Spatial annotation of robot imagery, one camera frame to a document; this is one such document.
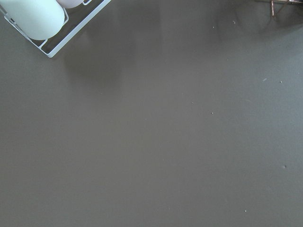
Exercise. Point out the pink cup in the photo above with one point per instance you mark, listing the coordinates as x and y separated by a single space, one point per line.
68 4

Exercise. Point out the mint green cup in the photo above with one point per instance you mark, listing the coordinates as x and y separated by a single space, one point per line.
38 19

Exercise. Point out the white wire cup rack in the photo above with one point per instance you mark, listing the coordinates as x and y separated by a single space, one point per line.
75 19

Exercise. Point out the copper wire bottle rack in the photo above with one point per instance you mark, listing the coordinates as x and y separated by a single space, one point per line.
275 9

